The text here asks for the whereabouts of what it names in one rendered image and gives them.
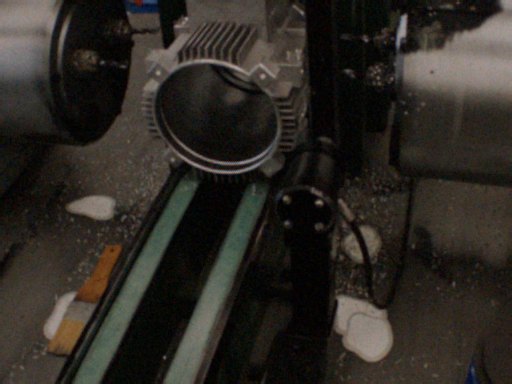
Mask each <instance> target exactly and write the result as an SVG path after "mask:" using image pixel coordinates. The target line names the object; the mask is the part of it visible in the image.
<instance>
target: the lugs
mask: <svg viewBox="0 0 512 384"><path fill-rule="evenodd" d="M288 12H289V17H290V18H291V19H293V20H298V21H302V20H304V6H303V5H302V4H301V3H300V2H299V1H297V0H295V1H293V2H292V3H291V4H290V7H289V8H288ZM174 64H175V62H174V61H173V60H172V59H171V58H170V57H168V56H166V54H163V55H162V56H161V57H160V58H159V59H158V60H157V62H155V63H154V64H153V65H152V66H151V68H150V69H149V70H148V71H147V75H150V76H151V77H152V78H153V79H154V81H156V82H158V83H160V82H161V80H163V79H164V78H165V77H166V76H167V75H168V74H169V72H170V70H171V68H172V66H173V65H174ZM279 72H280V69H279V68H278V67H277V66H275V65H274V64H273V63H272V62H271V61H270V60H269V59H268V58H267V57H261V58H260V59H259V60H258V62H257V63H256V64H255V65H254V66H253V68H252V69H251V71H250V73H249V75H250V76H251V77H252V78H253V79H255V80H256V81H257V82H258V83H259V84H260V85H261V86H262V87H263V88H266V87H267V86H268V85H269V84H270V83H271V82H272V81H274V80H276V78H277V76H278V74H279ZM162 157H164V158H165V159H166V160H167V161H168V162H169V163H170V164H171V165H172V166H174V167H175V168H177V167H179V166H180V165H181V164H182V163H183V162H184V161H185V160H183V159H182V158H180V157H179V156H178V155H177V154H175V153H173V152H172V151H171V150H170V148H169V147H168V148H167V150H166V151H165V153H164V154H163V156H162ZM285 159H286V157H285V156H284V155H283V154H282V153H281V152H279V151H275V153H274V154H273V155H272V157H270V158H269V159H268V160H267V161H265V162H264V163H263V164H262V165H260V166H259V167H257V168H258V169H260V170H261V171H262V172H263V173H264V174H265V175H267V176H268V177H271V176H272V175H274V174H275V173H276V172H278V171H279V170H280V169H282V167H283V165H284V162H285Z"/></svg>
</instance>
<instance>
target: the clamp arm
mask: <svg viewBox="0 0 512 384"><path fill-rule="evenodd" d="M303 3H304V24H305V51H306V53H307V78H308V106H309V113H310V135H311V139H320V140H323V141H325V142H328V143H330V144H332V145H334V146H335V147H337V148H339V149H340V120H339V79H338V48H337V42H338V22H337V0H303Z"/></svg>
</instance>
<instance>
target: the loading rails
mask: <svg viewBox="0 0 512 384"><path fill-rule="evenodd" d="M292 151H293V150H291V151H281V153H282V154H283V155H284V156H285V157H286V159H285V162H284V165H283V167H282V169H280V170H279V171H278V172H276V173H275V174H274V175H272V176H271V178H269V179H268V178H266V177H265V178H263V177H264V175H263V174H264V173H263V172H261V171H259V173H260V174H258V172H257V173H256V172H255V174H254V177H253V179H255V180H253V179H252V181H251V182H249V174H248V176H247V178H246V180H245V183H243V181H242V176H241V177H240V179H239V183H238V184H237V181H236V176H235V177H234V179H233V181H232V184H230V181H229V176H228V177H227V179H226V181H225V183H223V181H222V176H220V178H219V180H218V182H216V180H215V175H213V177H212V179H211V181H209V179H208V174H207V173H206V174H205V176H204V178H203V179H202V177H201V173H200V170H199V171H198V173H197V175H196V180H194V178H195V175H194V173H193V172H194V171H192V170H193V169H192V168H193V167H192V165H188V162H186V161H184V162H183V163H182V164H181V165H180V166H179V167H177V168H175V167H174V166H173V168H172V169H171V171H170V173H169V174H168V176H167V178H166V181H165V183H164V184H163V186H162V188H161V189H160V191H159V193H158V194H157V196H156V197H155V199H154V200H153V202H152V205H151V207H150V209H149V210H148V212H147V214H146V215H145V217H144V219H143V220H142V223H141V224H140V226H139V228H138V229H137V231H136V233H135V236H134V238H132V240H131V242H130V243H129V245H128V246H129V247H128V248H127V250H126V251H125V252H124V254H123V257H122V259H121V261H120V262H119V263H118V265H117V268H116V270H115V271H114V272H113V275H112V277H111V279H110V280H109V281H108V285H107V286H106V288H105V289H104V292H103V294H102V295H101V296H100V299H99V301H98V302H97V303H96V307H95V308H94V309H93V312H92V314H91V315H90V316H89V320H87V322H86V325H85V326H84V328H83V329H82V330H83V331H82V332H81V333H80V335H79V337H78V339H77V341H76V343H75V345H74V346H73V349H72V350H71V351H70V354H69V356H68V357H67V360H66V361H65V363H64V364H63V367H62V368H61V369H60V372H59V374H58V375H57V378H56V379H55V380H54V383H53V384H153V382H154V380H155V378H156V377H157V373H158V371H159V369H160V367H161V363H162V362H163V360H164V358H165V356H166V355H165V354H166V352H167V351H168V348H169V346H170V345H171V344H170V343H171V341H172V338H173V336H174V335H175V334H176V332H175V331H176V329H177V328H178V326H179V323H180V321H181V320H182V319H181V318H184V319H190V321H189V323H188V325H187V327H186V329H187V330H186V331H185V333H184V335H183V337H182V339H181V341H180V342H181V343H180V345H179V347H178V349H177V351H176V353H175V354H176V355H175V357H174V359H173V360H172V363H171V366H170V369H169V370H168V372H167V374H166V378H165V380H164V382H163V384H259V383H260V377H261V375H262V372H263V369H264V366H265V365H263V364H258V363H253V362H249V360H250V356H251V354H252V351H253V348H254V346H255V343H256V341H257V338H258V335H259V329H260V326H261V324H262V321H263V318H264V316H265V313H266V309H267V307H268V304H269V301H270V298H271V295H272V296H275V297H282V298H289V299H292V290H293V286H292V272H291V267H285V266H282V262H283V260H284V257H285V254H286V251H287V248H286V247H285V246H284V235H283V229H284V224H283V223H281V222H280V221H279V220H278V218H277V217H276V215H275V213H274V209H273V203H274V199H275V197H276V194H277V191H278V189H279V187H280V185H281V184H282V183H283V182H284V180H285V178H286V175H287V165H288V162H289V159H290V156H291V154H292ZM185 165H187V166H189V167H187V166H185ZM183 168H185V170H187V171H184V170H183ZM187 168H188V169H187ZM191 169H192V170H191ZM189 170H191V172H189ZM183 171H184V173H183ZM182 173H183V175H182ZM185 175H186V178H185ZM259 177H260V178H259ZM182 178H184V179H182ZM257 178H258V179H260V180H261V181H262V182H258V181H256V180H257ZM178 179H179V182H178ZM187 179H188V180H190V181H191V182H192V183H188V182H186V180H187ZM202 180H203V181H202ZM266 180H267V183H265V182H266ZM182 181H183V182H182ZM201 181H202V182H201ZM177 182H178V183H177ZM181 182H182V183H181ZM199 182H200V183H199ZM256 182H257V184H256ZM180 183H181V184H180ZM263 183H264V184H266V185H263ZM193 184H196V186H197V187H196V186H195V190H194V185H193ZM253 184H254V186H255V184H256V186H255V188H256V189H257V190H256V189H255V192H254V194H255V195H257V196H255V195H254V194H253V191H252V187H253ZM269 184H270V186H269ZM189 186H190V187H189ZM251 186H252V187H251ZM257 186H258V188H257ZM185 187H186V188H185ZM182 188H183V190H185V189H188V188H189V189H188V190H185V191H186V192H184V191H182V190H181V189H182ZM261 189H262V191H261ZM240 191H241V192H240ZM257 191H258V192H257ZM241 193H242V194H241ZM261 193H262V195H261ZM263 193H264V195H265V196H264V195H263ZM252 194H253V195H254V197H253V196H252ZM258 196H262V197H258ZM254 198H257V199H254ZM258 198H260V199H258ZM229 212H231V213H236V215H235V218H234V220H233V221H232V224H231V226H230V228H229V230H228V233H227V235H226V237H225V240H224V242H223V244H222V247H221V249H220V251H219V254H218V255H217V257H216V259H215V262H214V264H213V266H212V268H213V269H212V271H211V273H210V275H209V277H201V276H200V275H201V273H202V271H203V269H204V267H205V265H206V262H207V260H208V256H209V254H210V252H211V250H212V248H213V246H214V243H215V241H216V239H217V237H218V234H219V232H220V230H221V228H222V225H223V223H224V221H225V219H226V218H227V215H228V213H229Z"/></svg>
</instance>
